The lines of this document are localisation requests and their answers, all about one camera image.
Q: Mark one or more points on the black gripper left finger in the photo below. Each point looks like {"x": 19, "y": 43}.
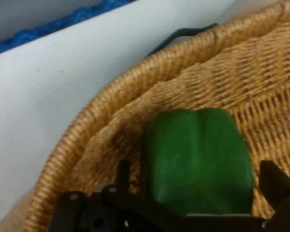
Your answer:
{"x": 116, "y": 207}

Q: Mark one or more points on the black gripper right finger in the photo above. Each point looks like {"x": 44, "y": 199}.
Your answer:
{"x": 280, "y": 188}

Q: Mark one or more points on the green bell pepper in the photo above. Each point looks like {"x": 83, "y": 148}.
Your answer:
{"x": 198, "y": 164}

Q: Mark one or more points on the woven wicker basket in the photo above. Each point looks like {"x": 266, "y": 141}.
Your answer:
{"x": 232, "y": 79}

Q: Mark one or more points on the blue knitted cloth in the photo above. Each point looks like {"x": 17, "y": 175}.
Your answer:
{"x": 50, "y": 27}

